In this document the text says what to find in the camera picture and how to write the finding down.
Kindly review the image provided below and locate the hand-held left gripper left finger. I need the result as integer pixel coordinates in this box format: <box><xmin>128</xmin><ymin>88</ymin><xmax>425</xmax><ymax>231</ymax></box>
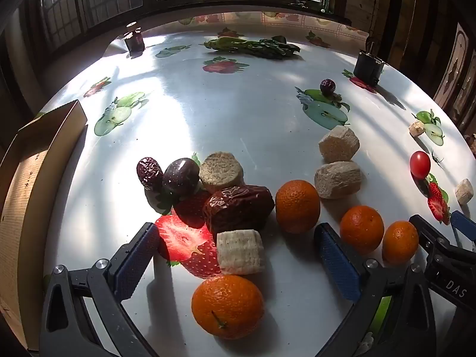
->
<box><xmin>40</xmin><ymin>222</ymin><xmax>160</xmax><ymax>357</ymax></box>

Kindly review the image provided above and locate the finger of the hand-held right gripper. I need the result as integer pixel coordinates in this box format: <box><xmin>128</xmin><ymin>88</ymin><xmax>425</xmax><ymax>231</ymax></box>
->
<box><xmin>450</xmin><ymin>210</ymin><xmax>476</xmax><ymax>242</ymax></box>
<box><xmin>409</xmin><ymin>214</ymin><xmax>464</xmax><ymax>259</ymax></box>

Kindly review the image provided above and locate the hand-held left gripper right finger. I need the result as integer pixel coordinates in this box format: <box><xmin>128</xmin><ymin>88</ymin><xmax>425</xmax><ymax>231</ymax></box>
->
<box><xmin>314</xmin><ymin>222</ymin><xmax>436</xmax><ymax>357</ymax></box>

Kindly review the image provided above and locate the orange tangerine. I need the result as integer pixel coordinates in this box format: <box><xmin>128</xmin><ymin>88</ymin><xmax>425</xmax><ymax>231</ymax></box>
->
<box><xmin>339</xmin><ymin>205</ymin><xmax>385</xmax><ymax>255</ymax></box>
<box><xmin>382</xmin><ymin>220</ymin><xmax>420</xmax><ymax>264</ymax></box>
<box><xmin>275</xmin><ymin>179</ymin><xmax>321</xmax><ymax>235</ymax></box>
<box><xmin>191</xmin><ymin>274</ymin><xmax>265</xmax><ymax>340</ymax></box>

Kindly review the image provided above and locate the blocky beige dried chunk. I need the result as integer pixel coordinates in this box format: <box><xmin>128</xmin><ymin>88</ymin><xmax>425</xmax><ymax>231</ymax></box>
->
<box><xmin>314</xmin><ymin>161</ymin><xmax>361</xmax><ymax>199</ymax></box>

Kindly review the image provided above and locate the small wrinkled red date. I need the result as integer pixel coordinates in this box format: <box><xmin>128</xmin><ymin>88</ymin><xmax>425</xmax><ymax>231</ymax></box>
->
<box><xmin>136</xmin><ymin>157</ymin><xmax>164</xmax><ymax>191</ymax></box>

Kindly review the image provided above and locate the white banana piece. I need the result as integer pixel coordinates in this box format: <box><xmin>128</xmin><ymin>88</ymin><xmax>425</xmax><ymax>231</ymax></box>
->
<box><xmin>216</xmin><ymin>229</ymin><xmax>266</xmax><ymax>276</ymax></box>

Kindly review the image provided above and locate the large wrinkled red date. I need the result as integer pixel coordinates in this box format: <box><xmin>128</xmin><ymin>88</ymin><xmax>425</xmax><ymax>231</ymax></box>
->
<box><xmin>203</xmin><ymin>185</ymin><xmax>276</xmax><ymax>236</ymax></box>

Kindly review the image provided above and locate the shallow cardboard box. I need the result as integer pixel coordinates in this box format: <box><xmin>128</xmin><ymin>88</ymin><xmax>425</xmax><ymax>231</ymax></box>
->
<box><xmin>0</xmin><ymin>100</ymin><xmax>88</xmax><ymax>352</ymax></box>

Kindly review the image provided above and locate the red cherry tomato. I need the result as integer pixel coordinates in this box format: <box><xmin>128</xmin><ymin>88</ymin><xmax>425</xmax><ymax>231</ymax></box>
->
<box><xmin>409</xmin><ymin>151</ymin><xmax>431</xmax><ymax>180</ymax></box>

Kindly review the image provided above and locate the dark purple plum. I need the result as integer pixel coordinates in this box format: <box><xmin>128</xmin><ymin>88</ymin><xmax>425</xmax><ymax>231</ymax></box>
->
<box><xmin>162</xmin><ymin>158</ymin><xmax>201</xmax><ymax>196</ymax></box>

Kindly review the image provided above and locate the hexagonal beige dried chunk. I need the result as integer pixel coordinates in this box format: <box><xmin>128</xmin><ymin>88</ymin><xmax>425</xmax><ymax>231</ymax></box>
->
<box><xmin>319</xmin><ymin>125</ymin><xmax>361</xmax><ymax>163</ymax></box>

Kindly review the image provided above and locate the round brown cake piece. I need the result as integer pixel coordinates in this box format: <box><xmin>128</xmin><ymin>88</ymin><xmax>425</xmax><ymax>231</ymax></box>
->
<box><xmin>199</xmin><ymin>152</ymin><xmax>245</xmax><ymax>193</ymax></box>

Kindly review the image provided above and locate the carved wooden furniture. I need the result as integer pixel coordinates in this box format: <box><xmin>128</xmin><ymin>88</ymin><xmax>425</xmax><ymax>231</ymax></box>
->
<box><xmin>433</xmin><ymin>22</ymin><xmax>476</xmax><ymax>131</ymax></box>

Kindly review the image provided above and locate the fruit print tablecloth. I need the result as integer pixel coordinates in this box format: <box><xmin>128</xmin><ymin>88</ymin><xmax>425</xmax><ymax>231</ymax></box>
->
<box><xmin>35</xmin><ymin>11</ymin><xmax>476</xmax><ymax>357</ymax></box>

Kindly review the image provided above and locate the black square container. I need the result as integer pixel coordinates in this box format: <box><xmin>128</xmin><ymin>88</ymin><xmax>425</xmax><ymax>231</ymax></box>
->
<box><xmin>353</xmin><ymin>39</ymin><xmax>385</xmax><ymax>84</ymax></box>

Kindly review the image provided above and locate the small dark jar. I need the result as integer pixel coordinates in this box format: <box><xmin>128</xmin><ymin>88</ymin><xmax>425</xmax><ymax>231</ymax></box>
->
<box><xmin>124</xmin><ymin>22</ymin><xmax>145</xmax><ymax>52</ymax></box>

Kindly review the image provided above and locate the green leafy vegetable bunch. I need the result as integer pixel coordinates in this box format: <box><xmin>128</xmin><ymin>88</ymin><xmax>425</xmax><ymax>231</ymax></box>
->
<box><xmin>203</xmin><ymin>36</ymin><xmax>301</xmax><ymax>59</ymax></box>

